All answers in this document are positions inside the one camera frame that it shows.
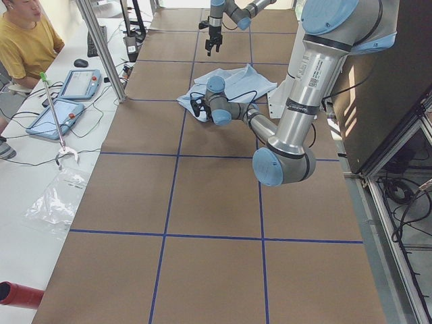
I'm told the red cylinder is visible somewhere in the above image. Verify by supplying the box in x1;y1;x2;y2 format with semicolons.
1;281;45;309

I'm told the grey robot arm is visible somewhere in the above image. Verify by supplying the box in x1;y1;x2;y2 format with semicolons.
198;0;276;57
189;0;399;186

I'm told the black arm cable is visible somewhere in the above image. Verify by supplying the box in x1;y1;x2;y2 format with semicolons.
189;90;258;117

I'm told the upper blue teach pendant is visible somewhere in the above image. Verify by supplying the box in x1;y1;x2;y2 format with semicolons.
58;70;101;101

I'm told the clear plastic bag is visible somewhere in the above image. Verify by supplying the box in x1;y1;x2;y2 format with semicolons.
20;168;90;240

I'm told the black computer mouse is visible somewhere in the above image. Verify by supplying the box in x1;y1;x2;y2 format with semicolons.
74;59;88;68

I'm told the light blue striped shirt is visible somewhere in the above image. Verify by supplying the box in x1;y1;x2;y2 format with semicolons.
177;64;277;114

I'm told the person in yellow shirt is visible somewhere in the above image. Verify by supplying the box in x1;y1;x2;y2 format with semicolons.
0;0;65;159

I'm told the lower blue teach pendant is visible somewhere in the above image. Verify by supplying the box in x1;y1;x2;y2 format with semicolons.
26;98;85;142

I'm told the black keyboard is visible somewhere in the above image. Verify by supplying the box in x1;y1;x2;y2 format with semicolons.
86;25;108;58

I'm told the grey aluminium frame post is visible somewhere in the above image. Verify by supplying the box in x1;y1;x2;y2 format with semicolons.
76;0;126;103

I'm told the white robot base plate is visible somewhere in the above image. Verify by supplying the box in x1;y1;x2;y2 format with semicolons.
266;20;318;120

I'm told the dark control cabinet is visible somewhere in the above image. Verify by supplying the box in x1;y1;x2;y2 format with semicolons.
332;1;431;173

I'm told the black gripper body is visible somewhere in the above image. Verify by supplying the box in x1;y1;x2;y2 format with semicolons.
198;20;223;50
190;97;211;122

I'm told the grabber reaching stick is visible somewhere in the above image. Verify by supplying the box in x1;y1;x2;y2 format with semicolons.
40;72;79;170

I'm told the blue teach pendant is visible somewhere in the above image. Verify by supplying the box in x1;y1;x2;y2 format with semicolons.
26;98;85;142
58;70;101;101

